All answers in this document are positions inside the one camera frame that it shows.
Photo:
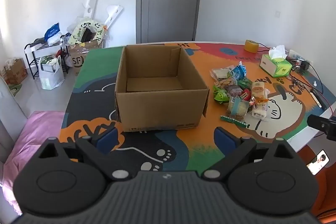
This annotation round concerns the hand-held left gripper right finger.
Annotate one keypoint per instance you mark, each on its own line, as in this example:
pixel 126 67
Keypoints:
pixel 223 138

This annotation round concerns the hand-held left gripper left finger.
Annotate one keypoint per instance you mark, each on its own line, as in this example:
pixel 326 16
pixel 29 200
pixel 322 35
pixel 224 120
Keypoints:
pixel 107 140

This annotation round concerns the green strip snack packet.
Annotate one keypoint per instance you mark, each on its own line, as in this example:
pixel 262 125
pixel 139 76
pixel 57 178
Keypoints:
pixel 233 121

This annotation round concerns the teal striped cake packet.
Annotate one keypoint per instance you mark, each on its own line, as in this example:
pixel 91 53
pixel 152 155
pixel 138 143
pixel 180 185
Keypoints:
pixel 237 107

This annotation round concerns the large green snack packet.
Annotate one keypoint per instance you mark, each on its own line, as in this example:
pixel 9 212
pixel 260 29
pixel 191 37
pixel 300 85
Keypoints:
pixel 220 95

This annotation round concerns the red snack packet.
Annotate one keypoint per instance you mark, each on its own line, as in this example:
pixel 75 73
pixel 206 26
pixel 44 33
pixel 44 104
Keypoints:
pixel 245 96

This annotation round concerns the beige biscuit packet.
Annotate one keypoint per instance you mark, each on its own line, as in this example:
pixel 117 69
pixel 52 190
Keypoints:
pixel 225 82

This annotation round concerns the orange label bread packet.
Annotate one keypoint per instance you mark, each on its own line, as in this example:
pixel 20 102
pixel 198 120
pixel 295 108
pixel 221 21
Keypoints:
pixel 258 90

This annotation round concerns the small green snack packet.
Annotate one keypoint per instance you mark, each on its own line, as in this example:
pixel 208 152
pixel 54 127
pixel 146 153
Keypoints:
pixel 245 82

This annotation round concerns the white marker pen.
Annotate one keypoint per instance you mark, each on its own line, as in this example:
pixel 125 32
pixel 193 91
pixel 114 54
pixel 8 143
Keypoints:
pixel 319 100

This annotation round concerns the smartphone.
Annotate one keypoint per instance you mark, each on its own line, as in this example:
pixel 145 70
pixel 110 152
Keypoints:
pixel 319 161

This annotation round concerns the colourful cartoon table mat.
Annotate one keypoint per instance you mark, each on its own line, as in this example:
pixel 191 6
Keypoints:
pixel 183 145

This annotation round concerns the black power adapter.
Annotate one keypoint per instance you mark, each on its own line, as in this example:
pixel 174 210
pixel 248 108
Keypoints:
pixel 305 65

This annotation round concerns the green tissue box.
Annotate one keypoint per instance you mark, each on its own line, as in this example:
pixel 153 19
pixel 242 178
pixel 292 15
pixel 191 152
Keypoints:
pixel 275 66

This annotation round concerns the pink blanket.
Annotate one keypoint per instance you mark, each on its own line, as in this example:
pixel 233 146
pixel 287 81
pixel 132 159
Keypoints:
pixel 31 134

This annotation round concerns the white plastic bag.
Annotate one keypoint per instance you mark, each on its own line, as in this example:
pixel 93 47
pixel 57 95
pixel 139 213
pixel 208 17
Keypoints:
pixel 50 79

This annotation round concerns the taped brown cardboard box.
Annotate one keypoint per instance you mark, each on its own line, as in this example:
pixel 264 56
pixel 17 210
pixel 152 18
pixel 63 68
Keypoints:
pixel 78 58

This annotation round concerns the yellow tape roll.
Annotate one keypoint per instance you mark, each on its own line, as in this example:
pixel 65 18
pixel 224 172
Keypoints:
pixel 250 46

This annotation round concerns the grey chair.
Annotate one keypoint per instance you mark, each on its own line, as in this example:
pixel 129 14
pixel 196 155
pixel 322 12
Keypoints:
pixel 10 108

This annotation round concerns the green floor rug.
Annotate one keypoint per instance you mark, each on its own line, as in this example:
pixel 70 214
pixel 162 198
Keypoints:
pixel 15 89

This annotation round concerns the panda print seat cushion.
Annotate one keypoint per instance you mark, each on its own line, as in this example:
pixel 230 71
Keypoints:
pixel 76 35

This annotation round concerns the black shoe rack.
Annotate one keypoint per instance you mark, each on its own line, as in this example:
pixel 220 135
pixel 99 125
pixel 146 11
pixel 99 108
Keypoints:
pixel 42 46

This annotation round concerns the dark cloth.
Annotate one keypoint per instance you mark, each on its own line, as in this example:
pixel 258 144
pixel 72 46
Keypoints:
pixel 39 42

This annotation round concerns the blue bag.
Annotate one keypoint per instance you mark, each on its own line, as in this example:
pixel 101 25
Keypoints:
pixel 52 32

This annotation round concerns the short white foam board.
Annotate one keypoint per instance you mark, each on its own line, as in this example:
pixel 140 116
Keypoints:
pixel 113 12

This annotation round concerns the white wall socket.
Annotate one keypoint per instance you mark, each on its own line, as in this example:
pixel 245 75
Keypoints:
pixel 277 13

